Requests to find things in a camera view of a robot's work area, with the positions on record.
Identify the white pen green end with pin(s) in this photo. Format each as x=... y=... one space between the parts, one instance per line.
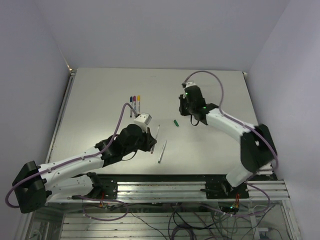
x=162 y=152

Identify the white pen purple end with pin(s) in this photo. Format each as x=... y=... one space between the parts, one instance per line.
x=135 y=107

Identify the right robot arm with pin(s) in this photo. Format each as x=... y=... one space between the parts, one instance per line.
x=256 y=144

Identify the white pen yellow end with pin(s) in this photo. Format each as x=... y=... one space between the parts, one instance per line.
x=138 y=106

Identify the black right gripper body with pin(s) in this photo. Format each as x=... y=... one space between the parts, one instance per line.
x=186 y=109

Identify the white pen red end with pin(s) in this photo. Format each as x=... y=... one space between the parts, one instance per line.
x=156 y=136

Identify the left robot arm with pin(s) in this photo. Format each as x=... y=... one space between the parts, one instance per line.
x=35 y=184

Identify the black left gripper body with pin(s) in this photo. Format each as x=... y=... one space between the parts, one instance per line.
x=142 y=143

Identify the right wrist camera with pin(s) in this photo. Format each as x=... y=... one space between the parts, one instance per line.
x=188 y=84

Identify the aluminium frame rail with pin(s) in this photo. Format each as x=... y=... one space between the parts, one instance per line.
x=174 y=191

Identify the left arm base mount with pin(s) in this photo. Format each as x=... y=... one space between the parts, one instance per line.
x=100 y=186

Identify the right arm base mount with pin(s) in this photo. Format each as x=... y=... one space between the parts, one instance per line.
x=223 y=190

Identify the white pen blue tip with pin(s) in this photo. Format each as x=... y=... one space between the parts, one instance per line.
x=131 y=109

